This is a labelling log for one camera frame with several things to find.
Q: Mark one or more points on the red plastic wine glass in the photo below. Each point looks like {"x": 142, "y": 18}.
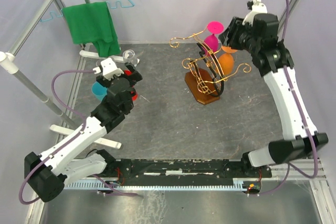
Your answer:
{"x": 133, "y": 91}

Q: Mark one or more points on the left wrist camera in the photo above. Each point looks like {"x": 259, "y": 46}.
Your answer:
{"x": 108, "y": 69}

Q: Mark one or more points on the orange plastic wine glass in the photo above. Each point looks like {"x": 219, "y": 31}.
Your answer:
{"x": 226, "y": 60}

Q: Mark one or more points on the gold wire wine glass rack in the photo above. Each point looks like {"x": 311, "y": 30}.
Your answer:
{"x": 205, "y": 78}

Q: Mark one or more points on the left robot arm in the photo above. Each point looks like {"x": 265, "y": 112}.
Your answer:
{"x": 49, "y": 172}

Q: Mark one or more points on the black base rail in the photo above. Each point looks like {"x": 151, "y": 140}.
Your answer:
{"x": 173, "y": 172}

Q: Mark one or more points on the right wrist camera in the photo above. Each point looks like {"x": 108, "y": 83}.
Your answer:
{"x": 255, "y": 7}

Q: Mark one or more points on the pink plastic wine glass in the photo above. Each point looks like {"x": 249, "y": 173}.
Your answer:
{"x": 214, "y": 28}

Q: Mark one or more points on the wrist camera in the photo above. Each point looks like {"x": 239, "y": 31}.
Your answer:
{"x": 108, "y": 69}
{"x": 255, "y": 7}

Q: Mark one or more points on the green cloth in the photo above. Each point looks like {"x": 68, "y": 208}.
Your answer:
{"x": 92, "y": 23}

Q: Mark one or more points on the clear wine glass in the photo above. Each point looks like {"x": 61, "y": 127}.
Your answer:
{"x": 98, "y": 64}

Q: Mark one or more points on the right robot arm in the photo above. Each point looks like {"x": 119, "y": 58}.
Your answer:
{"x": 275, "y": 65}

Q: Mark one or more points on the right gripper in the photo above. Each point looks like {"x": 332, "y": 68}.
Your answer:
{"x": 237, "y": 27}

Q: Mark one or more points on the blue plastic wine glass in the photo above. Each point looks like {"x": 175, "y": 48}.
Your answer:
{"x": 99, "y": 91}

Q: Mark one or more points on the small clear glass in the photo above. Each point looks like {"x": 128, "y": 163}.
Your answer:
{"x": 129, "y": 56}

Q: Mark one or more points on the light blue cable duct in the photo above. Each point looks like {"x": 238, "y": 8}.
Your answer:
{"x": 94, "y": 184}

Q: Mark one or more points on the white clothes rack stand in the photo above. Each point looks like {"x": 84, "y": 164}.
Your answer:
{"x": 43, "y": 42}

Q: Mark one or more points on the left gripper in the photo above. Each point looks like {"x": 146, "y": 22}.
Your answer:
{"x": 135, "y": 77}

